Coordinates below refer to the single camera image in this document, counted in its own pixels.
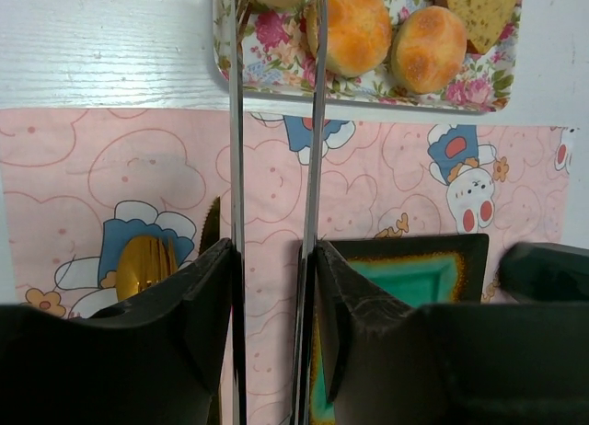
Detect black teal square plate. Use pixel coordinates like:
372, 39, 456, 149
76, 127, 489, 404
308, 234, 490, 425

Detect brown bread slice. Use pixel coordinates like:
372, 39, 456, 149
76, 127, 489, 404
434, 0, 518, 55

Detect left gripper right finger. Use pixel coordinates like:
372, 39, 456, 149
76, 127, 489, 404
316, 242, 588, 424

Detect round bun left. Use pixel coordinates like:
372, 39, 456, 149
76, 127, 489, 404
326, 0, 393, 78

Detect round bun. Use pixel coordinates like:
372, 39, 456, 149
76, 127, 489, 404
390, 6, 467, 94
326, 0, 393, 78

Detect silver metal tongs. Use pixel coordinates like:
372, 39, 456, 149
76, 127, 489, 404
228, 0, 328, 424

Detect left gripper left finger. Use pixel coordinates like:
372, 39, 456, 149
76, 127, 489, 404
1, 239, 231, 424

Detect round bun right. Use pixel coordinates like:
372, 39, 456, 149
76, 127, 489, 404
390, 6, 467, 94

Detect floral rectangular tray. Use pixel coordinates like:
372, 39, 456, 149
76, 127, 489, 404
243, 0, 522, 113

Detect pink cartoon placemat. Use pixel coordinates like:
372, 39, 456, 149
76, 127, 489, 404
1, 109, 578, 424

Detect gold fork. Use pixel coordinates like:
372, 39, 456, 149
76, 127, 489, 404
115, 235, 179, 301

